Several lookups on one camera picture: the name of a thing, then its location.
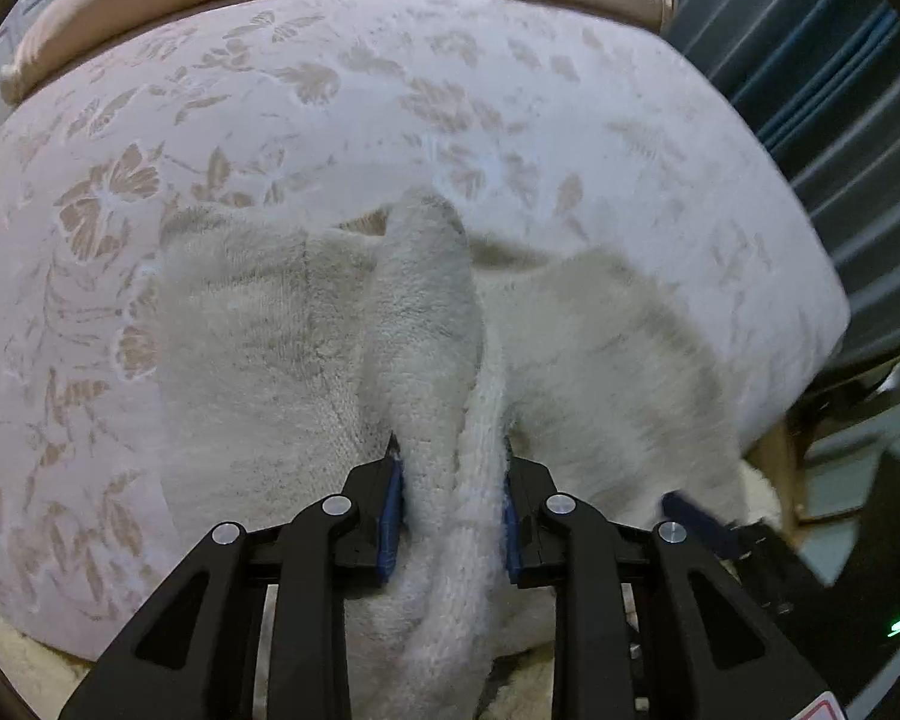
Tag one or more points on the cream sweater with black hearts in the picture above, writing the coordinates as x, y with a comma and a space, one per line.
290, 353

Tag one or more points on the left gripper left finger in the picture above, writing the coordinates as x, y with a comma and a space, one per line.
253, 622

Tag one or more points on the light bedside cabinet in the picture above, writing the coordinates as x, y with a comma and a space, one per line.
822, 458

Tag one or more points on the teal striped curtain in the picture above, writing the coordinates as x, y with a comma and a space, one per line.
818, 82

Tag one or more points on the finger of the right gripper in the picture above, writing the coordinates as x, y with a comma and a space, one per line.
717, 536

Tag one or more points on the pink floral bed mattress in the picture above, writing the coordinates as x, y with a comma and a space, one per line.
557, 129

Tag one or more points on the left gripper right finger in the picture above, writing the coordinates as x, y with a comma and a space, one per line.
648, 623

